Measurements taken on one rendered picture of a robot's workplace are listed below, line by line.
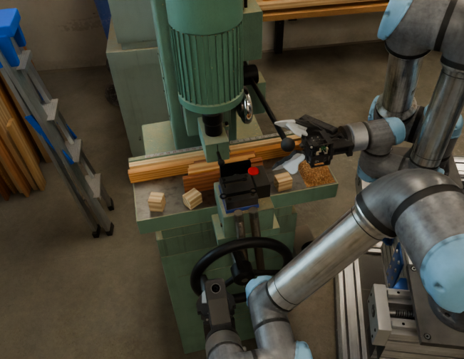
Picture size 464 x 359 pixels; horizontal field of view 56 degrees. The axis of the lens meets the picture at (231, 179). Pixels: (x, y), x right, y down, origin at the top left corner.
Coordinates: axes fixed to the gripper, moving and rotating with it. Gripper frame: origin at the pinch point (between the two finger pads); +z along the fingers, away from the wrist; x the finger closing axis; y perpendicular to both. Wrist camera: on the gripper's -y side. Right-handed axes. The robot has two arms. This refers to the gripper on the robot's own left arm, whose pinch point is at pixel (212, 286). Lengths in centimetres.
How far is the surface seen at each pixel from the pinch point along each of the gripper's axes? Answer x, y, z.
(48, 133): -56, -30, 92
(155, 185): -11.8, -19.4, 30.2
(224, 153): 9.4, -27.7, 25.4
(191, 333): -8, 50, 53
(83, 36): -63, -77, 269
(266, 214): 17.1, -13.4, 9.6
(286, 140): 21.5, -34.7, 0.3
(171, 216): -8.1, -13.0, 19.3
